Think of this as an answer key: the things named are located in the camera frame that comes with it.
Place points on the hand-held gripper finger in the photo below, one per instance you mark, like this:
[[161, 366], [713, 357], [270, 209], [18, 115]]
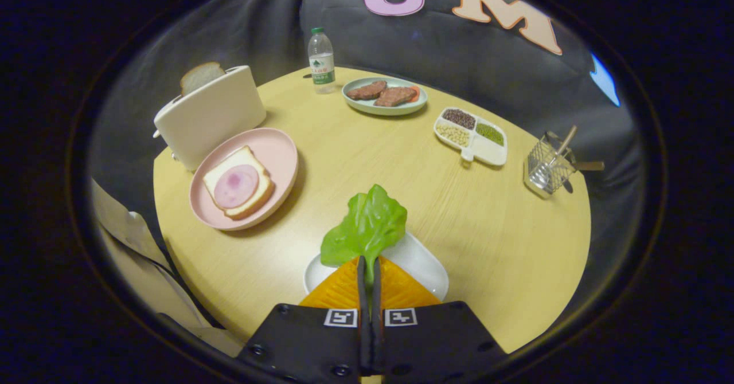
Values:
[[363, 344], [377, 344]]

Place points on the green lettuce leaf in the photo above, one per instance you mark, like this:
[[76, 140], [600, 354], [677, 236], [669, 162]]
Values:
[[367, 223]]

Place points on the white plate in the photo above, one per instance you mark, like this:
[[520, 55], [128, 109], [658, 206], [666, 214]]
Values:
[[416, 263]]

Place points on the pink ham slice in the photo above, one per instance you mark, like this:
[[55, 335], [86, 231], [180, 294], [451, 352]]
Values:
[[235, 186]]

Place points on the pink plate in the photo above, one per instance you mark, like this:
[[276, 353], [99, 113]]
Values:
[[275, 149]]

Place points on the square white bread slice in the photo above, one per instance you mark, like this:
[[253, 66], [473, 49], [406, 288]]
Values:
[[243, 156]]

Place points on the white divided dish with beans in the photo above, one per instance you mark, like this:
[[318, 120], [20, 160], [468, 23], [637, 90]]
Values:
[[493, 153]]

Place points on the pale green plate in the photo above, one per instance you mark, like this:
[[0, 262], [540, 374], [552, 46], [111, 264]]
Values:
[[373, 108]]

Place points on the brown meat piece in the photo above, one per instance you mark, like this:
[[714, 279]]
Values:
[[367, 90], [395, 96]]

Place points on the orange carrot slice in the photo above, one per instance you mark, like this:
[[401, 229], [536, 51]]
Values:
[[415, 93]]

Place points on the beige cloth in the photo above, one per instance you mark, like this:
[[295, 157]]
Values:
[[132, 235]]

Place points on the white toaster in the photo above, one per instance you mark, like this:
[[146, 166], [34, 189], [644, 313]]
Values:
[[212, 114]]

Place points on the clear bottle with green cap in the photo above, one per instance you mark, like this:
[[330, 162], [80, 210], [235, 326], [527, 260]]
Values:
[[321, 63]]

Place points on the black backdrop cloth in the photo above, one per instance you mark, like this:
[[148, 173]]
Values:
[[447, 51]]

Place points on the bread slice with brown crust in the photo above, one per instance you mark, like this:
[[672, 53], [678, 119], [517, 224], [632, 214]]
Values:
[[200, 76]]

